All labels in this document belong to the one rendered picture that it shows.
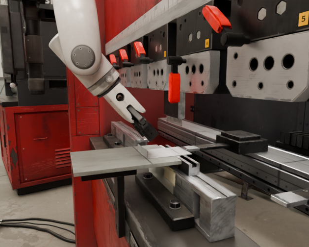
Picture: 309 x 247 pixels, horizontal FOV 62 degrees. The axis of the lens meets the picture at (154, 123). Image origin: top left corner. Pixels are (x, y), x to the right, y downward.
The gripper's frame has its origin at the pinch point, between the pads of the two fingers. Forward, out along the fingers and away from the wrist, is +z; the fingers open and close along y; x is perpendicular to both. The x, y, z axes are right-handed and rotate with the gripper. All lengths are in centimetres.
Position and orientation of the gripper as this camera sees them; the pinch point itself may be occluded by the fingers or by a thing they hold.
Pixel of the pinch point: (146, 131)
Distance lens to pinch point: 69.9
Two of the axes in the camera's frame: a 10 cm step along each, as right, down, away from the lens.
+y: -3.5, -1.5, 9.3
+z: 6.0, 7.2, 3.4
